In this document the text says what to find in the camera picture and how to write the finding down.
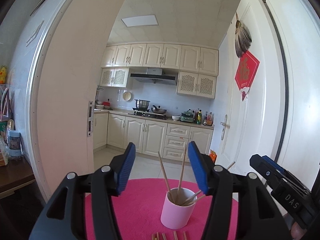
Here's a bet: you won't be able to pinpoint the yellow duck toy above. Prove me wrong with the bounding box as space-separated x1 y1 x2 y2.
0 66 7 85

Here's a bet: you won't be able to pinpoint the wok pan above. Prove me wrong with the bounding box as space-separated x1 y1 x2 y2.
151 105 167 114

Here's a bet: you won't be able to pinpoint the kitchen cabinets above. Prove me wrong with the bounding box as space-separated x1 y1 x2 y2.
93 111 214 161
99 43 219 99

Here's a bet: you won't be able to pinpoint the red fu door decoration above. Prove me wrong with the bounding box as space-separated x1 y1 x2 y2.
235 50 260 101

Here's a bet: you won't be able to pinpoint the hanging utensil rack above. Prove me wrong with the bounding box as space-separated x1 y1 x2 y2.
95 86 104 105

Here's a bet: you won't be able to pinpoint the round pink table mat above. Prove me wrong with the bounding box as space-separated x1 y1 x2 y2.
112 178 212 239

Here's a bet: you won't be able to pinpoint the white door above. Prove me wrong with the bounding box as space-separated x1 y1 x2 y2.
214 0 285 174

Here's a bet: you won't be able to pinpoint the pink cylindrical utensil holder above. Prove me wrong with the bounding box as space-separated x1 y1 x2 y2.
160 187 196 229

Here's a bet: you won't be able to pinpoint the range hood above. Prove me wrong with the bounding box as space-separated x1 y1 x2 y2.
130 68 177 85

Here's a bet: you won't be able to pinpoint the silver door handle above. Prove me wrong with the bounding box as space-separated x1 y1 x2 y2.
220 114 228 140

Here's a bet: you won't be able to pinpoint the white bowl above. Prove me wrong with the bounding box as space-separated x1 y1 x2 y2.
171 115 180 121

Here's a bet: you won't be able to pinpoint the blue lidded jar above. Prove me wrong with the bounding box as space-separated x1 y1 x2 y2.
8 130 22 158

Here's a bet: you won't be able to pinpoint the red pot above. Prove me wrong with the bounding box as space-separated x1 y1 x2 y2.
103 100 111 109

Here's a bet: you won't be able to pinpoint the feather fan decoration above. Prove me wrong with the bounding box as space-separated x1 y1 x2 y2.
234 13 252 58

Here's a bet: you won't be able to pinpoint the steel stock pot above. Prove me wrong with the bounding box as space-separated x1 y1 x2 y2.
135 99 150 111

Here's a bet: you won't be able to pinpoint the door frame strike plate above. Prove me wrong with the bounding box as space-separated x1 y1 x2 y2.
87 101 94 137

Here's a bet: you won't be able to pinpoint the green kitchen appliance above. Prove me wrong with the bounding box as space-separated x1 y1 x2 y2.
180 109 194 123

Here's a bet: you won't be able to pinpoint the upper kitchen cabinets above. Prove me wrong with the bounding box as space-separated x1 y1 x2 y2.
99 43 219 99

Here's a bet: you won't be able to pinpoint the lower kitchen cabinets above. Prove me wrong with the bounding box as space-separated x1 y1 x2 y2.
93 111 214 161

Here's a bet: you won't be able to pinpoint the orange snack bags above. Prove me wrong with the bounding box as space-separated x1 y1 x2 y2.
209 150 217 163

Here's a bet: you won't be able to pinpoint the person's right hand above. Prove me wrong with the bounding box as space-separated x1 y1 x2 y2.
291 222 307 240

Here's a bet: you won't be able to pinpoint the dark wooden side table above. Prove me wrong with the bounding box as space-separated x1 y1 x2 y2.
0 157 35 199

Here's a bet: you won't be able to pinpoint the condiment bottles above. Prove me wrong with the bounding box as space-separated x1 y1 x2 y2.
194 109 214 126

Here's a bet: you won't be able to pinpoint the round plate on wall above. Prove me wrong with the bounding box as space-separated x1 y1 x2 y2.
122 91 132 101

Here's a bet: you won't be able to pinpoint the ceiling light panel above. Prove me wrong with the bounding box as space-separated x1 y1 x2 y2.
121 15 158 28

